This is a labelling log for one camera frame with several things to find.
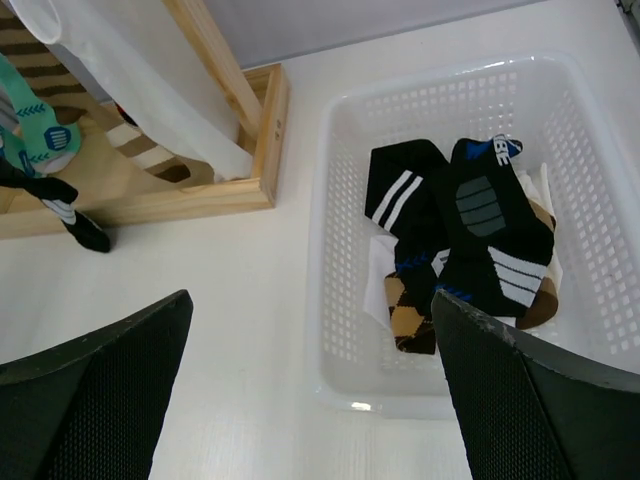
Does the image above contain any white plastic laundry basket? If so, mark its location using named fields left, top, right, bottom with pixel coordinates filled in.
left=307, top=53, right=639, bottom=420

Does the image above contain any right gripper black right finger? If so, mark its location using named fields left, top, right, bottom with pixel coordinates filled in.
left=431, top=290, right=639, bottom=479

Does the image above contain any black sock with white stripes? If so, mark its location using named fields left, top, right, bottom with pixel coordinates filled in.
left=364, top=139, right=449, bottom=238

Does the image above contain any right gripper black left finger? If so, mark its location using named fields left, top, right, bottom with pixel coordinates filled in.
left=1, top=290, right=193, bottom=479

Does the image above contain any white cloth on hanger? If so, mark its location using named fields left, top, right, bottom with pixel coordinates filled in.
left=11, top=1, right=253, bottom=180

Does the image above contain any wooden drying rack frame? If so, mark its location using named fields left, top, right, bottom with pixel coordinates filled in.
left=1, top=1, right=291, bottom=238

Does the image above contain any black sock with grey pads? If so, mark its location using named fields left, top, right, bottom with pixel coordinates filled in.
left=394, top=137, right=557, bottom=321

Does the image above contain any brown argyle sock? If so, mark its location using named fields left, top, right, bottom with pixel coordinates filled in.
left=384, top=197, right=559, bottom=355

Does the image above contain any mint green patterned sock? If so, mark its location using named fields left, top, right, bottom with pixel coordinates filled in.
left=1, top=55, right=82, bottom=178

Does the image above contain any brown striped sock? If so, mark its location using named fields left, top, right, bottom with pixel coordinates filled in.
left=1, top=5, right=197, bottom=184

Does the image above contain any black sock with blue accents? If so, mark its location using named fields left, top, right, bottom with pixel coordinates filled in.
left=1, top=129, right=111, bottom=253

